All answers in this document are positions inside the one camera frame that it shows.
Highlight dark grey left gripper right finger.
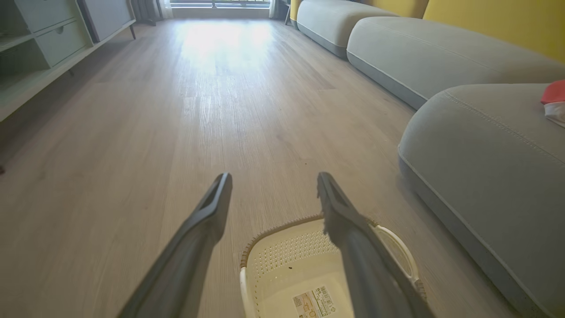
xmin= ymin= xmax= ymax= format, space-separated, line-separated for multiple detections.
xmin=316 ymin=172 xmax=436 ymax=318

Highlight grey-green media cabinet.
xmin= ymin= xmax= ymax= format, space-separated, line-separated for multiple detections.
xmin=0 ymin=0 xmax=136 ymax=122

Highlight white barcode label sticker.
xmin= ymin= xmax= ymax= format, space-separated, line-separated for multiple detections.
xmin=292 ymin=286 xmax=338 ymax=318

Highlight grey window curtain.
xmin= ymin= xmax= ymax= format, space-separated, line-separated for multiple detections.
xmin=132 ymin=0 xmax=173 ymax=26

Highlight grey sofa seat module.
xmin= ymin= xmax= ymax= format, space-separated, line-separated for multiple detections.
xmin=347 ymin=16 xmax=565 ymax=110
xmin=297 ymin=0 xmax=398 ymax=59
xmin=397 ymin=83 xmax=565 ymax=318

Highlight red garment white stripes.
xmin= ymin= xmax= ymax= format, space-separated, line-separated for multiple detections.
xmin=540 ymin=80 xmax=565 ymax=129

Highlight window frame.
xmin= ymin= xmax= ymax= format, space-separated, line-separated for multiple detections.
xmin=170 ymin=0 xmax=271 ymax=9

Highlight yellow sofa back cushion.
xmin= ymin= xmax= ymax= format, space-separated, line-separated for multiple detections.
xmin=423 ymin=0 xmax=565 ymax=62
xmin=362 ymin=0 xmax=429 ymax=19

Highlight white perforated laundry basket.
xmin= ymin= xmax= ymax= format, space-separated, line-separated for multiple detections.
xmin=240 ymin=214 xmax=428 ymax=318

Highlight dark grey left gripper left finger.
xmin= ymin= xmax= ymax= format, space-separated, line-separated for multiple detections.
xmin=117 ymin=172 xmax=233 ymax=318

